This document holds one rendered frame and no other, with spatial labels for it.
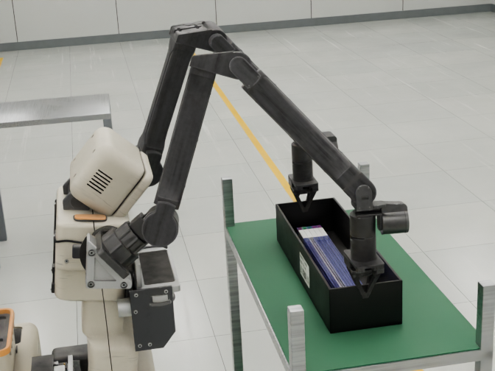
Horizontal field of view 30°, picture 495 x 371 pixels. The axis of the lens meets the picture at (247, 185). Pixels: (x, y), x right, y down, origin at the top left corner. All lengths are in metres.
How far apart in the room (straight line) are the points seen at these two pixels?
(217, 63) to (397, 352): 0.73
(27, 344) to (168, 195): 0.72
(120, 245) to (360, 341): 0.58
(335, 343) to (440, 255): 2.83
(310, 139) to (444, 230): 3.27
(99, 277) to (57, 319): 2.40
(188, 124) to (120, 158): 0.21
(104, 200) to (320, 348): 0.59
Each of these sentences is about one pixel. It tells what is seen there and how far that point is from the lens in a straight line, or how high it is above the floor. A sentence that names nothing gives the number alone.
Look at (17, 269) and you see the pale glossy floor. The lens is 5.03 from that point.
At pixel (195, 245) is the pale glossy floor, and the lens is 5.07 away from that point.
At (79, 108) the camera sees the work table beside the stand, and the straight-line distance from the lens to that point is 4.91.
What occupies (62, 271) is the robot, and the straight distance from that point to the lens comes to 2.20.
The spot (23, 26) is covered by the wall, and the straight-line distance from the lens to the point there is 11.34.
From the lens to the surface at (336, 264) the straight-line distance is 2.35.
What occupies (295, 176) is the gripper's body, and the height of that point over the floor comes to 1.14.
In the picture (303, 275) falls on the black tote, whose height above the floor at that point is 0.99.
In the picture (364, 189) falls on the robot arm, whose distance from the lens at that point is 1.98.
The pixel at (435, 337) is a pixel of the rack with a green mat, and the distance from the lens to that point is 2.12.
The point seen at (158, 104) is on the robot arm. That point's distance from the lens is 2.33.
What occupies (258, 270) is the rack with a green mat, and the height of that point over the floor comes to 0.95.
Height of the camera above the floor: 1.97
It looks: 19 degrees down
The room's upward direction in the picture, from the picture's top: 3 degrees counter-clockwise
